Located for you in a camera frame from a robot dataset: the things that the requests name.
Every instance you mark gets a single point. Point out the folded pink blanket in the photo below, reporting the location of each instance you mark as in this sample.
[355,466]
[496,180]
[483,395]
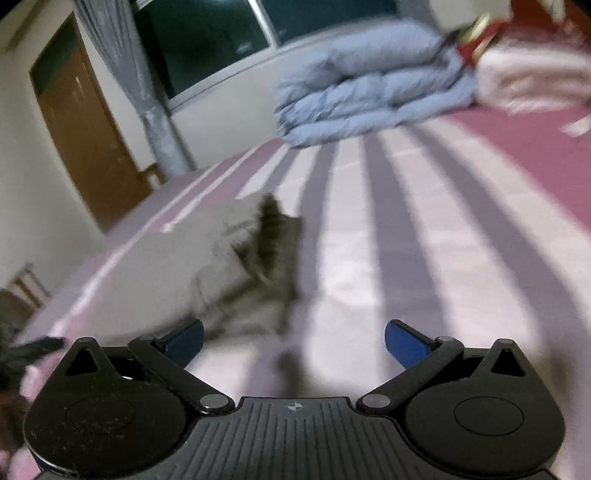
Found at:
[531,69]

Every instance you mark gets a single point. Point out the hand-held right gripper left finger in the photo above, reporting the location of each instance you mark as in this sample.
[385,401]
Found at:
[184,342]

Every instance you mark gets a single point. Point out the folded light blue duvet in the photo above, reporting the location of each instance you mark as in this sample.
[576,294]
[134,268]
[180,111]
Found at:
[369,87]

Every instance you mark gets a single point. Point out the striped purple bed sheet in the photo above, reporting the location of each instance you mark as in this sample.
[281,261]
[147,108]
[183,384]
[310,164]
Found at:
[438,221]

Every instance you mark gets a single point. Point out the sliding glass window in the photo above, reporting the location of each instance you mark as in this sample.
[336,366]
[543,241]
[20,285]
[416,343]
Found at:
[207,41]

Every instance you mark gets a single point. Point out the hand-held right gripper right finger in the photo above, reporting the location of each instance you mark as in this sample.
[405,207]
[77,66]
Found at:
[404,344]

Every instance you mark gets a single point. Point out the wooden chair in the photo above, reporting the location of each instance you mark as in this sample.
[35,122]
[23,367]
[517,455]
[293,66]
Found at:
[23,295]
[150,175]

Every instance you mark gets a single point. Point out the grey pants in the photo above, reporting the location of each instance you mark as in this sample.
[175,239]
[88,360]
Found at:
[277,258]

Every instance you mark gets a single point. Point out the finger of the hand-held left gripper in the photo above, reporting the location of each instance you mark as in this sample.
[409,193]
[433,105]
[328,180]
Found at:
[37,349]

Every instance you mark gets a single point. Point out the grey curtain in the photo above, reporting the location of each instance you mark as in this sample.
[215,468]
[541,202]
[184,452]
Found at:
[152,115]

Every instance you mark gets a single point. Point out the brown wooden door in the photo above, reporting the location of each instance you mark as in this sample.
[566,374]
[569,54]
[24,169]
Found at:
[83,134]

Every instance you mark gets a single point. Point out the red patterned cloth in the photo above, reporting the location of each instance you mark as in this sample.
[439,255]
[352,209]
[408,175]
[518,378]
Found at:
[480,37]

